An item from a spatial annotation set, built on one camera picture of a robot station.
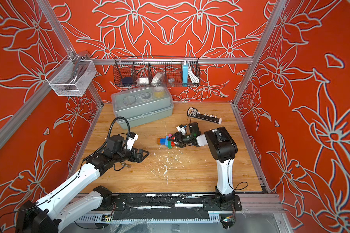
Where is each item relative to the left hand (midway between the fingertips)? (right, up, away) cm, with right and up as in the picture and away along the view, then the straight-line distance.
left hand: (143, 150), depth 79 cm
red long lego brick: (+16, +1, +13) cm, 21 cm away
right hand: (+14, +3, +13) cm, 19 cm away
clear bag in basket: (+7, +42, +11) cm, 44 cm away
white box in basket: (-1, +41, +7) cm, 42 cm away
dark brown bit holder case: (+33, +22, +31) cm, 50 cm away
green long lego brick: (+14, 0, +13) cm, 19 cm away
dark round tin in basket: (-14, +43, +15) cm, 48 cm away
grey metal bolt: (-10, -11, +6) cm, 16 cm away
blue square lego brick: (+10, +3, +14) cm, 17 cm away
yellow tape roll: (+6, +36, +23) cm, 44 cm away
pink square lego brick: (+14, +6, +16) cm, 22 cm away
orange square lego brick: (+7, +3, +15) cm, 17 cm away
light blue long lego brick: (+13, +3, +13) cm, 19 cm away
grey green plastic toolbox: (-3, +26, +13) cm, 29 cm away
